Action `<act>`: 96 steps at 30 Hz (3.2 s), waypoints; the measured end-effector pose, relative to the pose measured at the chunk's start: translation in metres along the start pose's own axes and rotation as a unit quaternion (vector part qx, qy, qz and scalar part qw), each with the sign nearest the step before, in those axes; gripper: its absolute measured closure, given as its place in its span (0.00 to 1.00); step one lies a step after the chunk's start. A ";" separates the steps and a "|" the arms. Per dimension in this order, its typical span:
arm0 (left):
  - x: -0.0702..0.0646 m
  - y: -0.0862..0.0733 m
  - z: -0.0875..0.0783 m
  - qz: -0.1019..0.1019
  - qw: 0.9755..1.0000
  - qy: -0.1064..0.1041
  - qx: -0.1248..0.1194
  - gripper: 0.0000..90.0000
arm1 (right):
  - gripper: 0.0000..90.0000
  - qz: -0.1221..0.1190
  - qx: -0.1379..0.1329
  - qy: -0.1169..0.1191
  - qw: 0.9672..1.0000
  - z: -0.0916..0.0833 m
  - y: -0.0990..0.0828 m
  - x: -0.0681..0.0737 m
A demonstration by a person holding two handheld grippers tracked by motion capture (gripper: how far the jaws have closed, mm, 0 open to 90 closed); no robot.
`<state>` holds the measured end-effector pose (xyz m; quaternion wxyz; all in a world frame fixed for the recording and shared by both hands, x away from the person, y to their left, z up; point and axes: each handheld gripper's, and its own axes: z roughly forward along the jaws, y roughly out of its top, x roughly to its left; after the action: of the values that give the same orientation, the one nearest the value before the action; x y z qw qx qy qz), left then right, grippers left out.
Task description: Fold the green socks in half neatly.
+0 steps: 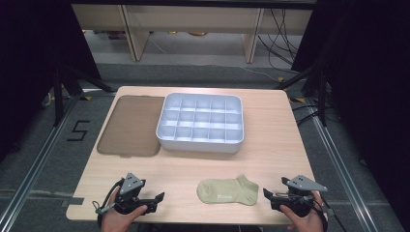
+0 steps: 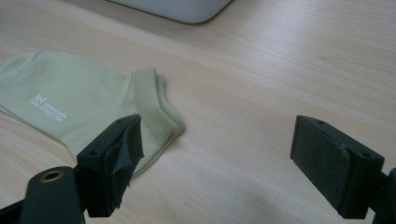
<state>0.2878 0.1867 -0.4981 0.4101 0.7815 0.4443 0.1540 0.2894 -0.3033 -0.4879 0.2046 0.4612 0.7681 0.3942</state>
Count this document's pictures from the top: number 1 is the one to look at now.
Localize black floor cables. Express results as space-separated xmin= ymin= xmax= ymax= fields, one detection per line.
xmin=291 ymin=103 xmax=324 ymax=127

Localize white divided storage box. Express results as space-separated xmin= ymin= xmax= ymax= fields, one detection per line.
xmin=156 ymin=92 xmax=245 ymax=154

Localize hanging black cables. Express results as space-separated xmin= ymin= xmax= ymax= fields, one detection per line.
xmin=257 ymin=8 xmax=302 ymax=71

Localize person's left hand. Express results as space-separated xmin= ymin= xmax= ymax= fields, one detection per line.
xmin=101 ymin=196 xmax=149 ymax=232

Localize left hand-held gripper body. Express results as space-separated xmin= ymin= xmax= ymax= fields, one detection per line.
xmin=114 ymin=172 xmax=153 ymax=217

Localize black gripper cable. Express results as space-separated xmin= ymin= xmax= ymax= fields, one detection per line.
xmin=91 ymin=178 xmax=125 ymax=228
xmin=308 ymin=192 xmax=348 ymax=232

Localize pale green ankle sock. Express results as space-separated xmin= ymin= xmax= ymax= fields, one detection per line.
xmin=196 ymin=174 xmax=260 ymax=207

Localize black tape floor mark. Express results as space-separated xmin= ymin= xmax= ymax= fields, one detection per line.
xmin=66 ymin=120 xmax=91 ymax=142

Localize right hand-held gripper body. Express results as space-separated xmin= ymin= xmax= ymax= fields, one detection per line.
xmin=272 ymin=175 xmax=329 ymax=218

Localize black metal stand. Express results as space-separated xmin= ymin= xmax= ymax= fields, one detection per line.
xmin=52 ymin=64 xmax=118 ymax=127
xmin=274 ymin=64 xmax=331 ymax=129

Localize brown translucent plastic lid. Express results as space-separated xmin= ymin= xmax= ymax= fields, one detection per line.
xmin=96 ymin=95 xmax=166 ymax=159

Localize person's right hand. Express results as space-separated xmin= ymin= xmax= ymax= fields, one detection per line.
xmin=279 ymin=191 xmax=325 ymax=232

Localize black curtain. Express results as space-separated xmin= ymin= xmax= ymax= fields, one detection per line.
xmin=291 ymin=0 xmax=410 ymax=232
xmin=0 ymin=0 xmax=102 ymax=162

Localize light wooden desk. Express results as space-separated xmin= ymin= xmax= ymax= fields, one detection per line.
xmin=71 ymin=3 xmax=313 ymax=64

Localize aluminium floor rail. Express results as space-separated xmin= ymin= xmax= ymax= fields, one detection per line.
xmin=306 ymin=96 xmax=382 ymax=232
xmin=0 ymin=93 xmax=84 ymax=224

